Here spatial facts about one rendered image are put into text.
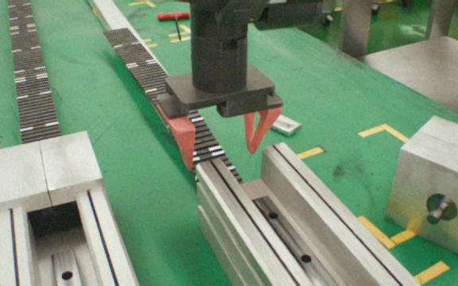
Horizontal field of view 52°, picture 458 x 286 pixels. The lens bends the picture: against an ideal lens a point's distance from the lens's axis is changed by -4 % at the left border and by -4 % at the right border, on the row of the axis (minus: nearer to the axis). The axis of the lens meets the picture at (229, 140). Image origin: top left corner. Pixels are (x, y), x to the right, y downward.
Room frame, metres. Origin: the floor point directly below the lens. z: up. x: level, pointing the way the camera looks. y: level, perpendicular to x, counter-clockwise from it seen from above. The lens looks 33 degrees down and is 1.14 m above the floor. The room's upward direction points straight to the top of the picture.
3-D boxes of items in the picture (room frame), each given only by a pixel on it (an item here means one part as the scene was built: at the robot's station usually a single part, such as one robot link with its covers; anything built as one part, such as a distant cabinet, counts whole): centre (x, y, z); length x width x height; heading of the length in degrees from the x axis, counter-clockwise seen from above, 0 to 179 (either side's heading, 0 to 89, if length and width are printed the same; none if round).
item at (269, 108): (0.47, -0.01, 0.86); 0.07 x 0.07 x 0.09; 24
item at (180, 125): (0.45, 0.03, 0.87); 0.07 x 0.07 x 0.09; 24
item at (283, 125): (0.60, -0.07, 0.78); 0.05 x 0.03 x 0.01; 46
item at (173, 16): (1.00, 0.11, 0.79); 0.16 x 0.08 x 0.02; 9
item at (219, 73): (0.46, 0.01, 0.94); 0.10 x 0.07 x 0.07; 114
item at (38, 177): (0.37, 0.19, 0.83); 0.12 x 0.09 x 0.10; 114
